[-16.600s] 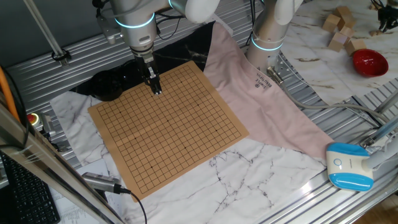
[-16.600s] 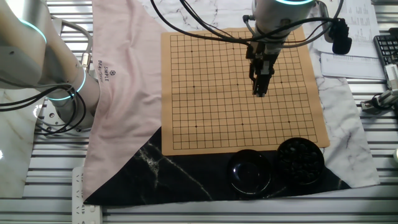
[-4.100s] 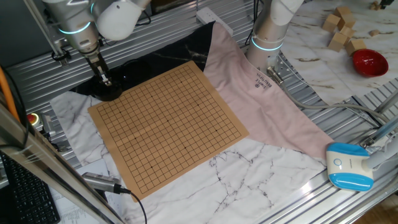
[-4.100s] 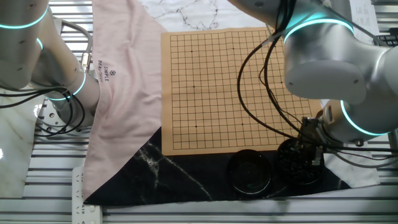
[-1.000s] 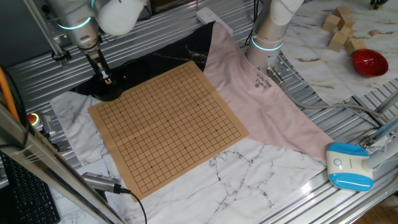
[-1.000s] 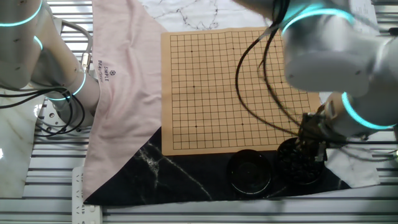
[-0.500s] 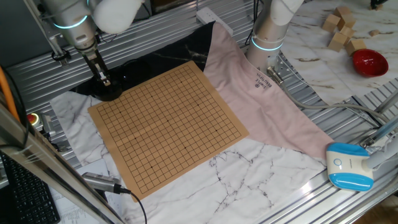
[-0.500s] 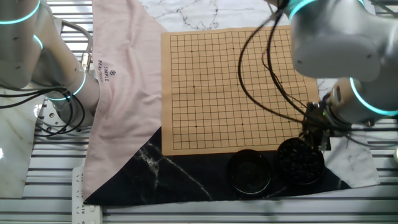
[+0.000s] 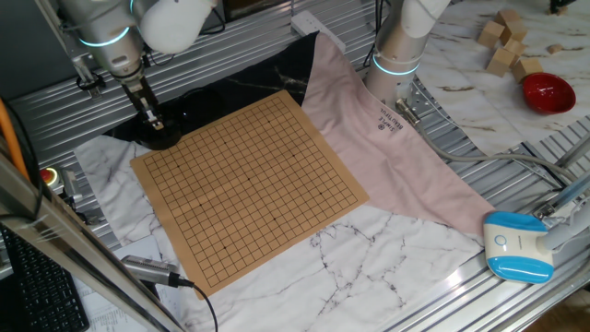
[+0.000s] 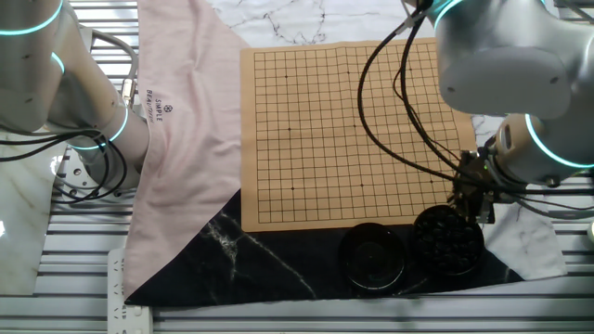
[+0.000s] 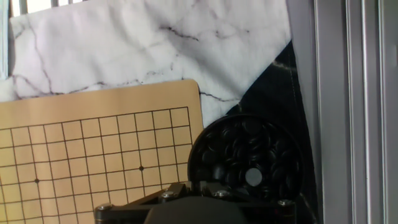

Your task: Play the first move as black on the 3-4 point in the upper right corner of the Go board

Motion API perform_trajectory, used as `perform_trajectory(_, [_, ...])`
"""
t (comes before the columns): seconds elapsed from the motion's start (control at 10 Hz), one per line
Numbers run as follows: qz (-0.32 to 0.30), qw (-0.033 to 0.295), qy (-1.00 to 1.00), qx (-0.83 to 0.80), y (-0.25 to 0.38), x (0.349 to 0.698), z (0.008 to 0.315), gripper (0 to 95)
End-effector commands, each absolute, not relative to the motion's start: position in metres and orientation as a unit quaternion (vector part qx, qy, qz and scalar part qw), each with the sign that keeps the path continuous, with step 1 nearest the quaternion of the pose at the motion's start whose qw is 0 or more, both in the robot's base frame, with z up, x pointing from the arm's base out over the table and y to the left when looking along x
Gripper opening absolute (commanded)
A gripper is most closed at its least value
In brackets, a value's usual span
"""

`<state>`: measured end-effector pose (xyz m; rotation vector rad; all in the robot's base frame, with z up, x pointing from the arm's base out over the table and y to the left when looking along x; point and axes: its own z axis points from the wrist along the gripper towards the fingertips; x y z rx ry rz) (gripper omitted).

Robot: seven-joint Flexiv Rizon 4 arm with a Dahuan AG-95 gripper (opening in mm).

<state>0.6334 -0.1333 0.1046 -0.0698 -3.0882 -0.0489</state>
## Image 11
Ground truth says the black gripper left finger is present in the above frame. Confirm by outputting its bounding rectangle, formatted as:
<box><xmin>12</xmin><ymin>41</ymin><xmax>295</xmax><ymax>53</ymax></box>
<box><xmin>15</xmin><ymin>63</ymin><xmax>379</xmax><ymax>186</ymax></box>
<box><xmin>95</xmin><ymin>182</ymin><xmax>195</xmax><ymax>224</ymax></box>

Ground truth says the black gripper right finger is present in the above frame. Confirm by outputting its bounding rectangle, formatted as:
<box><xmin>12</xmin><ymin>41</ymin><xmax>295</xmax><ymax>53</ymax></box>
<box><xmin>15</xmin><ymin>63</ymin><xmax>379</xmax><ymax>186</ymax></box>
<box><xmin>195</xmin><ymin>182</ymin><xmax>296</xmax><ymax>224</ymax></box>

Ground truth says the tan go board mat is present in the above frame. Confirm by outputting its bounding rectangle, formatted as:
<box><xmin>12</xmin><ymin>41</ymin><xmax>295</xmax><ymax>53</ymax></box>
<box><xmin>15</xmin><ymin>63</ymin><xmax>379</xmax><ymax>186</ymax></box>
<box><xmin>0</xmin><ymin>79</ymin><xmax>205</xmax><ymax>224</ymax></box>

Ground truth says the black go stone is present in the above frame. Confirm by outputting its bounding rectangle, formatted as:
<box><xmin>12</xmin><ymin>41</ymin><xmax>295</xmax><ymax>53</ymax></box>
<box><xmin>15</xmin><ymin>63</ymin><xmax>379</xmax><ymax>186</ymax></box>
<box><xmin>244</xmin><ymin>167</ymin><xmax>263</xmax><ymax>187</ymax></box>

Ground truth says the black bowl with go stones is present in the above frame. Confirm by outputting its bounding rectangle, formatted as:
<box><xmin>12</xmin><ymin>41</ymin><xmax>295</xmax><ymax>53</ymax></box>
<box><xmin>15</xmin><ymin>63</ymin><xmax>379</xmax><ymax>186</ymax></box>
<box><xmin>187</xmin><ymin>113</ymin><xmax>305</xmax><ymax>203</ymax></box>

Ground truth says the black marble pattern cloth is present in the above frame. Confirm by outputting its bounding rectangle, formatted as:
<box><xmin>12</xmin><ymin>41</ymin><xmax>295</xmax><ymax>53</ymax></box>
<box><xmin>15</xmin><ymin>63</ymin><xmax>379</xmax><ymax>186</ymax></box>
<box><xmin>226</xmin><ymin>40</ymin><xmax>320</xmax><ymax>224</ymax></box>

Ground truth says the white marble pattern cloth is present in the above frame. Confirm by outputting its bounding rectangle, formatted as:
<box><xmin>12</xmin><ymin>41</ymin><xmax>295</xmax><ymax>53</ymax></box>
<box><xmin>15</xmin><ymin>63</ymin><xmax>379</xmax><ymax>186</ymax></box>
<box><xmin>0</xmin><ymin>0</ymin><xmax>293</xmax><ymax>128</ymax></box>

